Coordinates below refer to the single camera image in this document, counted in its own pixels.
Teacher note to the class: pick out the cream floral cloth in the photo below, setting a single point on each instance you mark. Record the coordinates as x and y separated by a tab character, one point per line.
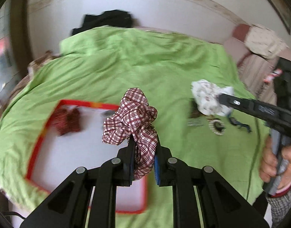
264	40

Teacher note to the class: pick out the brown patterned blanket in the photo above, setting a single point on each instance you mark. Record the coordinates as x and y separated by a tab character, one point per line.
40	60

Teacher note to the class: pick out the pink pillow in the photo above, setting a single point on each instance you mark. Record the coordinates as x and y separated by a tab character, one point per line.
233	47

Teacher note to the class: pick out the pink bed sheet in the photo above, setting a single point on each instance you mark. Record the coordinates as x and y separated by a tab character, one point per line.
183	34

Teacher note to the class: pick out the person's right forearm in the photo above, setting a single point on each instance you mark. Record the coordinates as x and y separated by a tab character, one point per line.
282	206

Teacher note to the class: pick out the dark brown hair clip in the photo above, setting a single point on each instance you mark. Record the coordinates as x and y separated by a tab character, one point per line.
195	110

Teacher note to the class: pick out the small grey hair clip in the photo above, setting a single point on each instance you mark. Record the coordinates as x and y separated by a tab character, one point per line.
109	112

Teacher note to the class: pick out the dark red patterned scrunchie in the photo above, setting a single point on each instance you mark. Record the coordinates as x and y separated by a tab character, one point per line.
67	122

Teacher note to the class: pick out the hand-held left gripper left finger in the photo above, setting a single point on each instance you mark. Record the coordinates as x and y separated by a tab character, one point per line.
129	168

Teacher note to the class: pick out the black cloth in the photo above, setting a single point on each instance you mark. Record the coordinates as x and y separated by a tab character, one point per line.
112	19

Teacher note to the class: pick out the wooden glass-panel door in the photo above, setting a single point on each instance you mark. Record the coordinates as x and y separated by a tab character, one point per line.
2	52

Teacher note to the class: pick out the red-framed white tray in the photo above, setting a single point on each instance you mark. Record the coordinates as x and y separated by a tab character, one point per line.
76	152

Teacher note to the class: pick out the blue striped hair band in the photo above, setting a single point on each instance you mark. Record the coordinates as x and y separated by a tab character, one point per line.
235	121

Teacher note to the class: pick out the white floral scrunchie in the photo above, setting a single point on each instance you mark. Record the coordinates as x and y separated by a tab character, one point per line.
204	95

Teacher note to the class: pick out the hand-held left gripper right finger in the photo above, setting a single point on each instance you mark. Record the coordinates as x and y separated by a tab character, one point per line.
156	171

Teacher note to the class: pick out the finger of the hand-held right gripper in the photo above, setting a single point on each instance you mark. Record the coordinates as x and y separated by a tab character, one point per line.
254	108

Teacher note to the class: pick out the green blanket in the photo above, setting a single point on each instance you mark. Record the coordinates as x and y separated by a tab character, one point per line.
147	64

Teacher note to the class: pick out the silver hair clip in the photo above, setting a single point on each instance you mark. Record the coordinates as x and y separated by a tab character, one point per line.
195	123

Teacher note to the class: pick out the person's right hand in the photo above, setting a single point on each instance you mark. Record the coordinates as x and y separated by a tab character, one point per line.
266	163

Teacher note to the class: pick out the maroon plaid scrunchie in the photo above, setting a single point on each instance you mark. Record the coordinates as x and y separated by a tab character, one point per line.
136	116

